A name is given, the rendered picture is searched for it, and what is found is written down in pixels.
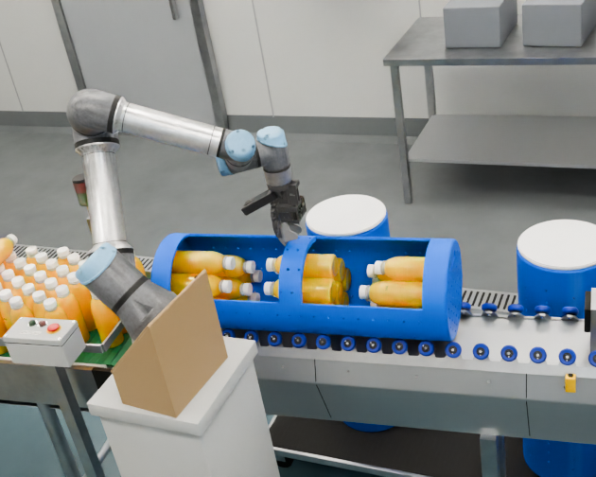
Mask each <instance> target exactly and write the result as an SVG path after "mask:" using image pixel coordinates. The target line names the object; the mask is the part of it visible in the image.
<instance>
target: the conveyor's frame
mask: <svg viewBox="0 0 596 477"><path fill-rule="evenodd" d="M64 368H65V371H66V374H67V376H68V379H69V381H70V383H71V386H72V389H73V391H74V394H75V397H76V399H77V402H78V405H79V408H80V411H81V412H89V413H90V411H89V409H88V406H87V402H88V401H89V400H90V399H91V398H92V396H93V395H94V394H95V393H96V392H97V390H98V389H99V388H100V387H101V386H102V385H103V383H104V382H105V381H106V380H107V379H108V378H109V377H110V376H111V374H112V372H111V370H112V369H113V367H111V366H108V367H107V365H106V364H95V363H83V362H74V363H73V364H72V365H71V366H70V367H69V368H66V367H64ZM0 403H2V404H11V405H22V406H31V407H38V409H39V411H40V413H41V416H42V418H43V421H44V425H45V426H46V429H47V431H48V434H49V436H50V439H51V441H52V444H53V446H54V448H55V451H56V453H57V455H58V457H59V460H60V462H61V466H62V469H63V471H64V474H65V476H66V477H81V475H80V472H79V468H78V466H77V463H76V461H75V458H74V456H73V453H72V451H71V449H70V446H69V444H68V441H67V439H66V436H65V434H64V431H63V429H62V426H61V423H60V420H59V418H58V415H57V413H56V410H55V409H61V408H60V405H59V403H58V401H57V399H56V396H55V393H54V391H53V388H52V386H51V383H50V381H49V378H48V376H47V374H46V371H45V369H44V366H43V365H36V364H23V363H13V362H12V359H11V358H10V357H0ZM110 450H111V446H110V443H109V440H108V439H107V440H106V442H105V443H104V445H103V447H102V448H101V450H100V451H99V453H98V454H97V457H98V460H99V462H100V465H101V464H102V462H103V461H104V459H105V458H106V456H107V454H108V453H109V451H110Z"/></svg>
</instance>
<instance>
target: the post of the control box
mask: <svg viewBox="0 0 596 477"><path fill-rule="evenodd" d="M44 369H45V371H46V374H47V376H48V378H49V381H50V383H51V386H52V388H53V391H54V393H55V396H56V399H57V401H58V403H59V405H60V408H61V412H62V415H63V417H64V420H65V422H66V425H67V427H68V430H69V432H70V434H71V437H72V439H73V442H74V444H75V447H76V450H77V452H78V455H79V459H80V461H81V463H82V466H83V468H84V471H85V473H86V476H87V477H105V475H104V472H103V469H102V467H101V465H100V462H99V460H98V457H97V454H96V450H95V447H94V445H93V442H92V439H91V437H90V434H89V432H88V429H87V427H86V424H85V421H84V419H83V416H82V413H81V411H80V408H79V405H78V402H77V399H76V397H75V394H74V391H73V389H72V386H71V383H70V381H69V379H68V376H67V374H66V371H65V368H64V367H59V366H47V365H44Z"/></svg>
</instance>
